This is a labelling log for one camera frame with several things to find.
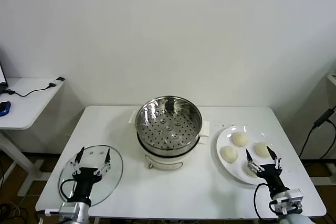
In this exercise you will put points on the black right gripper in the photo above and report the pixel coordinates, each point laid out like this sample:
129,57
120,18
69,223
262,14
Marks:
270,174

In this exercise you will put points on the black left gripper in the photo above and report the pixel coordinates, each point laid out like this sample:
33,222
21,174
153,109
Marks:
85,176

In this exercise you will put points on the white steamed baozi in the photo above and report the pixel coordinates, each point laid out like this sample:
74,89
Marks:
248,170
240,139
229,153
261,149

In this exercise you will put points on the round glass pot lid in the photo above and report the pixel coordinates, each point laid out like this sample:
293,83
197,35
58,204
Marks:
115,166

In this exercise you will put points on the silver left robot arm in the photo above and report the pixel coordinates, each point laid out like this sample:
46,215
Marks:
76,213

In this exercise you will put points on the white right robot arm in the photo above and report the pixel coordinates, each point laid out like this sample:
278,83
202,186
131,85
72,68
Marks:
288,203

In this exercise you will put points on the stainless steel steamer basket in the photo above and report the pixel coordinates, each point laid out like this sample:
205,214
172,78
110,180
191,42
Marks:
168,134

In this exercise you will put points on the white round plate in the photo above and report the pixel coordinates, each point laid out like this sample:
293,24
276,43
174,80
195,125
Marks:
231,134

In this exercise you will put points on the white rounded-corner desk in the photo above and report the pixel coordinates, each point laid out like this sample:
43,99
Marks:
26,108

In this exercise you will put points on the white and black dongle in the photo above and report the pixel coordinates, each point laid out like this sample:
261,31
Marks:
58,80

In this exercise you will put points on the blue computer mouse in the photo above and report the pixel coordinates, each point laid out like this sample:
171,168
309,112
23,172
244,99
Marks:
4,108

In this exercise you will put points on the black laptop screen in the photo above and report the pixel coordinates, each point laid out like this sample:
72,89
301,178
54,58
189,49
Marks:
2,77

